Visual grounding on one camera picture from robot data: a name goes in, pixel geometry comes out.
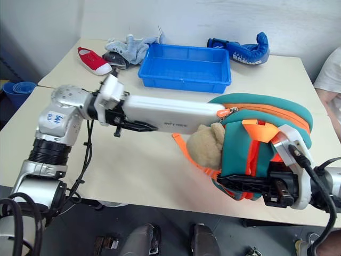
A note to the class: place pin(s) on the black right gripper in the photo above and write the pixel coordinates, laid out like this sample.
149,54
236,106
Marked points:
282,186

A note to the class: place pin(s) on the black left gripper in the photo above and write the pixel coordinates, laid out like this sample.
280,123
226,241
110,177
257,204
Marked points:
113,116

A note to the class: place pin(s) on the orange and teal backpack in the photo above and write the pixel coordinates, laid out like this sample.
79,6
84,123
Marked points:
266,112

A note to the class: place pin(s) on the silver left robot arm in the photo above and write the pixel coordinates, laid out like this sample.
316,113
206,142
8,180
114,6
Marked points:
57,118

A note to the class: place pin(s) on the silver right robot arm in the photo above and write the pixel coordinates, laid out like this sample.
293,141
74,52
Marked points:
329,184

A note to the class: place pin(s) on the brown plush bear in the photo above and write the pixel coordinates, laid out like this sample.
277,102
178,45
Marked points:
205,149

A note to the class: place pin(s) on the red and white shoe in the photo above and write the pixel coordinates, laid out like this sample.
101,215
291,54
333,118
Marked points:
94,61

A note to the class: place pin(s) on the light blue towel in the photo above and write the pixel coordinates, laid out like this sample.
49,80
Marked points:
134,48

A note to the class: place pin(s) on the dark rounded shape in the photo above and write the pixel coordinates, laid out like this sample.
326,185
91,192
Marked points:
205,240
142,240

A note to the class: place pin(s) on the blue plastic bin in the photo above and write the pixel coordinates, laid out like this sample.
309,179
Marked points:
186,66

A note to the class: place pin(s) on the blue rolled mat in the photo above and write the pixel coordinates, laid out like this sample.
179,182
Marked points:
17,92

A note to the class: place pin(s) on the blue boxing glove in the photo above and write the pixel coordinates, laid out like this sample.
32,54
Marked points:
245,54

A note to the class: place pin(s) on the person in white shirt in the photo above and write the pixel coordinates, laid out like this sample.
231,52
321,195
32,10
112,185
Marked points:
330,80

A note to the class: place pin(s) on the silver robot torso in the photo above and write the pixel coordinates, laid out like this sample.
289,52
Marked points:
16,229

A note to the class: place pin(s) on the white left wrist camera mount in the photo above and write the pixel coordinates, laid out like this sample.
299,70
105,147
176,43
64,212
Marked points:
111,90

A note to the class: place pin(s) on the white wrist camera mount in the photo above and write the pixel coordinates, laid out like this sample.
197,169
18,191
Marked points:
111,90
298,149

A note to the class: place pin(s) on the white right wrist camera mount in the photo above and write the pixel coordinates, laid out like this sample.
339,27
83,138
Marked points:
298,149

